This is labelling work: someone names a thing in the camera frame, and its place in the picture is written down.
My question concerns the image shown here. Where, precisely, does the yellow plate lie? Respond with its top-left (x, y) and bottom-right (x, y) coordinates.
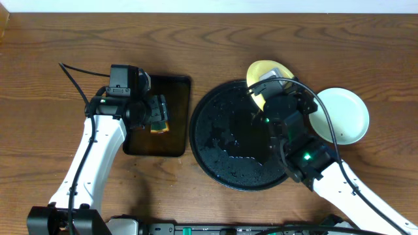
top-left (246, 59), bottom-right (296, 112)

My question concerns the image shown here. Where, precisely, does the light blue plate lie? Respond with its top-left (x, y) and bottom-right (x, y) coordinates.
top-left (317, 87), bottom-right (370, 145)

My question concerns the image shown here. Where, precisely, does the green and orange sponge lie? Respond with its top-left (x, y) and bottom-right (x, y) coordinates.
top-left (150, 121), bottom-right (169, 134)

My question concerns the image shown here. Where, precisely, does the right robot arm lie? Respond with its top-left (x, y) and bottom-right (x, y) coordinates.
top-left (246, 75), bottom-right (417, 234)

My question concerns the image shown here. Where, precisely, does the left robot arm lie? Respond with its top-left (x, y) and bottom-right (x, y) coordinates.
top-left (27, 95), bottom-right (169, 234)

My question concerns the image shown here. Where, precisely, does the black rectangular water tray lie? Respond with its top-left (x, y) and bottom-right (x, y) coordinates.
top-left (123, 75), bottom-right (191, 157)

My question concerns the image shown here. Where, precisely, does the black round tray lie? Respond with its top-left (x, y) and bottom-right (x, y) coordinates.
top-left (189, 80), bottom-right (288, 191)

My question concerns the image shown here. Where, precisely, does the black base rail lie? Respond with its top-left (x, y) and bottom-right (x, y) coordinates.
top-left (107, 214), bottom-right (386, 235)

